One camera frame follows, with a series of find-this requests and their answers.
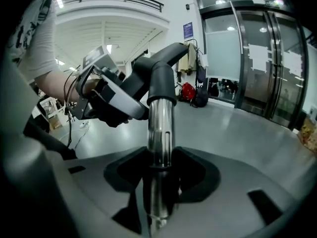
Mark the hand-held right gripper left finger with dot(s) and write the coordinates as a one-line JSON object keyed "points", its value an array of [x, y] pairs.
{"points": [[99, 187]]}

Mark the long ceiling light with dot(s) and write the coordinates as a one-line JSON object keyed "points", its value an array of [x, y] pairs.
{"points": [[60, 3], [109, 49]]}

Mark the shiny metal cylinder tube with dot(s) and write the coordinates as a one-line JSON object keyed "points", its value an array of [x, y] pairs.
{"points": [[161, 133]]}

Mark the navy tote bag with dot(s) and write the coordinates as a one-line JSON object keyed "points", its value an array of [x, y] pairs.
{"points": [[201, 75]]}

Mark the black-framed glass door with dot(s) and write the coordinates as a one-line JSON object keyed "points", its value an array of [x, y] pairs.
{"points": [[255, 95]]}

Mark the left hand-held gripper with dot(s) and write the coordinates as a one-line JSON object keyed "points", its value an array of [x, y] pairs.
{"points": [[99, 58]]}

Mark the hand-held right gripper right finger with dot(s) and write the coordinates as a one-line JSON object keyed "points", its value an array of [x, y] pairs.
{"points": [[235, 182]]}

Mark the person's white printed shirt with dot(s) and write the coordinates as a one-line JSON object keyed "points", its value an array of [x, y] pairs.
{"points": [[37, 33]]}

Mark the black coat rack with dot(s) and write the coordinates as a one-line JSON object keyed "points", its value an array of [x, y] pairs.
{"points": [[196, 43]]}

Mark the person's black trousers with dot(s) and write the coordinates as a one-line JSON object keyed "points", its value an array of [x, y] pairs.
{"points": [[52, 140]]}

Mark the red backpack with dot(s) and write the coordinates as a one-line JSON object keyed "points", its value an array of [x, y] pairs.
{"points": [[188, 92]]}

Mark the person's left forearm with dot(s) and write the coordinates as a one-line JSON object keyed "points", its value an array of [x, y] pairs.
{"points": [[54, 85]]}

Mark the beige coat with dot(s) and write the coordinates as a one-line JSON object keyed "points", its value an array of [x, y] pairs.
{"points": [[187, 61]]}

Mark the person's left hand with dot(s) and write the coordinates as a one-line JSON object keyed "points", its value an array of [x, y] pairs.
{"points": [[92, 87]]}

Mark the brown cardboard box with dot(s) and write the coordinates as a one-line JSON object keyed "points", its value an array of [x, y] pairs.
{"points": [[55, 123]]}

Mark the yellow printed box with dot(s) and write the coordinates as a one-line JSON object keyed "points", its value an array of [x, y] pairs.
{"points": [[309, 135]]}

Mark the black backpack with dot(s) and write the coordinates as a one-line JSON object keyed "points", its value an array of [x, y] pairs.
{"points": [[201, 97]]}

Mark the white paper notice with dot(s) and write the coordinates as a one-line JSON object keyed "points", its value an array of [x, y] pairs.
{"points": [[258, 57], [292, 63]]}

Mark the blue wall poster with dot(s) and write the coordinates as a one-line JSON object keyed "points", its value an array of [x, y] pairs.
{"points": [[188, 30]]}

